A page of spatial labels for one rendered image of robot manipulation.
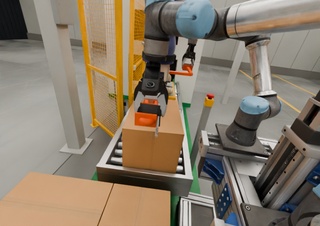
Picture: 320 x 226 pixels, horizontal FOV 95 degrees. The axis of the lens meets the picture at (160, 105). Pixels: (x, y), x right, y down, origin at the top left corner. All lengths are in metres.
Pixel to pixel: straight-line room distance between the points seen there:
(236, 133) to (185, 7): 0.68
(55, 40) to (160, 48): 1.40
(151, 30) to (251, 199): 0.74
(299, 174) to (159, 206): 0.75
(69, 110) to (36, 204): 1.02
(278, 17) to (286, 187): 0.57
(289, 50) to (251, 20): 10.67
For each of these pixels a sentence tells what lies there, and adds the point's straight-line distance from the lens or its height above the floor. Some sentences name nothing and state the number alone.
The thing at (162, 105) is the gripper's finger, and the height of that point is 1.29.
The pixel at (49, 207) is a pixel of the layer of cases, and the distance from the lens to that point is 1.21.
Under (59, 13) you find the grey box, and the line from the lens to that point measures 1.68.
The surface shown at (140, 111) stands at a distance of 0.50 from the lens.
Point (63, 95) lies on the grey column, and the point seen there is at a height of 0.79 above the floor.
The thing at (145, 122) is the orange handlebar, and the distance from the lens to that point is 0.48.
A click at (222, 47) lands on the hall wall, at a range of 9.79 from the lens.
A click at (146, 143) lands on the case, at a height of 0.84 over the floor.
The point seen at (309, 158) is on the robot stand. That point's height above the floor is 1.22.
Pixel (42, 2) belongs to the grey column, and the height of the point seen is 1.62.
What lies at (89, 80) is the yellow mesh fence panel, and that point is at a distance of 2.33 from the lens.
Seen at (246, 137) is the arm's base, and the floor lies 1.09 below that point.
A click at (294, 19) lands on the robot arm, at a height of 1.56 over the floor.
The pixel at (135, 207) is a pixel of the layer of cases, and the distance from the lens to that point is 1.11.
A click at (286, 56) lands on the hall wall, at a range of 11.07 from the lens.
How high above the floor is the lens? 1.52
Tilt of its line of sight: 27 degrees down
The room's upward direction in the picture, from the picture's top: 7 degrees clockwise
